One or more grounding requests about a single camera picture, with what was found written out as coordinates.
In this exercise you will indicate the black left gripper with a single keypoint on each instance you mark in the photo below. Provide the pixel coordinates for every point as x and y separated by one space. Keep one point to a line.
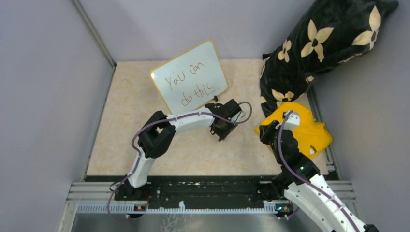
223 134

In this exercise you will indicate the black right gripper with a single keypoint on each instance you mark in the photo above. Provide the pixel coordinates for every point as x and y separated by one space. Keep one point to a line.
265 130

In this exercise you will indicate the yellow framed whiteboard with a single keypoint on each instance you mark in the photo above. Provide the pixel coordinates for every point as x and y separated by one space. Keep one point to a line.
191 79

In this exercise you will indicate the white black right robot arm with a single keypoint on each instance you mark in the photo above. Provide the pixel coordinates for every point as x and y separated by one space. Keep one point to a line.
301 182

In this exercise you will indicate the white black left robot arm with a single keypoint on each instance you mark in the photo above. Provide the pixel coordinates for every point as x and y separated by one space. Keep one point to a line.
154 138

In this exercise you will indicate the yellow cloth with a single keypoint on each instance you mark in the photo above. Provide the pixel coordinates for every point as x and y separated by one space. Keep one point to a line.
312 136

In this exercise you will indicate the black floral pillow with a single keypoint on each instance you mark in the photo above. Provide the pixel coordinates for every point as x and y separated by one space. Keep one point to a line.
329 33

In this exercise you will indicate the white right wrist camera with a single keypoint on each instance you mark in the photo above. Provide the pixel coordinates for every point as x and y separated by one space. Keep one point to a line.
291 120

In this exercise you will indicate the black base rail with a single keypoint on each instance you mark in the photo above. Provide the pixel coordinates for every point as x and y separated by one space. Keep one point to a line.
206 194

